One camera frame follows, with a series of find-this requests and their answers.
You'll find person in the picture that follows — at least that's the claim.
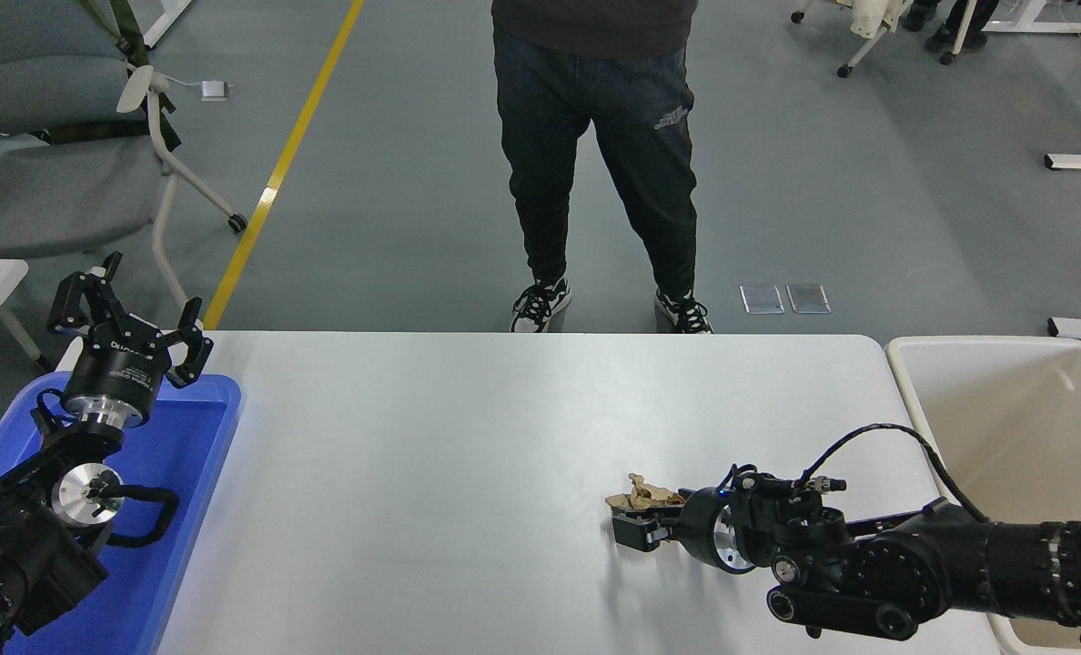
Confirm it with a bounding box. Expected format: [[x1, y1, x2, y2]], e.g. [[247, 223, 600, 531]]
[[902, 0, 1001, 52], [490, 0, 714, 335]]

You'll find rolling chair with cream coat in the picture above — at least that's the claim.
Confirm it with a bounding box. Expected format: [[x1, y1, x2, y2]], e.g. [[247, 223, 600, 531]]
[[836, 0, 914, 79]]

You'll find olive green bag strap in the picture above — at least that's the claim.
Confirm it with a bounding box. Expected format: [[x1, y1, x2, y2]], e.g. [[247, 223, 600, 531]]
[[35, 0, 182, 151]]

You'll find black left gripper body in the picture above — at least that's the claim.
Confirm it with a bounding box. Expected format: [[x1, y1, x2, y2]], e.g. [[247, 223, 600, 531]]
[[60, 314, 175, 425]]

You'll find white desk base frame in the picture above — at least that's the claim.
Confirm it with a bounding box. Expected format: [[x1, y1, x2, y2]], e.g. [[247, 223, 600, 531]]
[[982, 0, 1081, 34]]

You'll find grey office chair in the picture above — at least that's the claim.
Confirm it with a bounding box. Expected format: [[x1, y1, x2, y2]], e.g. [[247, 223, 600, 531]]
[[0, 0, 250, 315]]

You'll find blue plastic tray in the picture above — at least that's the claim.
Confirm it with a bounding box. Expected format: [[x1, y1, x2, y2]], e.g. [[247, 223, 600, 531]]
[[0, 371, 243, 655]]

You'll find tan paper ball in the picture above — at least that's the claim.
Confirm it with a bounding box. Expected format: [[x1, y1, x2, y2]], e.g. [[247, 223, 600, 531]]
[[605, 473, 687, 513]]

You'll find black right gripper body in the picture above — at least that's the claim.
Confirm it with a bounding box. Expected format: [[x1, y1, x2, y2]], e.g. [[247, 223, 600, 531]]
[[680, 487, 732, 569]]

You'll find large pale plastic bin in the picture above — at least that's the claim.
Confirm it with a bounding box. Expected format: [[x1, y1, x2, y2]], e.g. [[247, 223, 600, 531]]
[[884, 335, 1081, 655]]

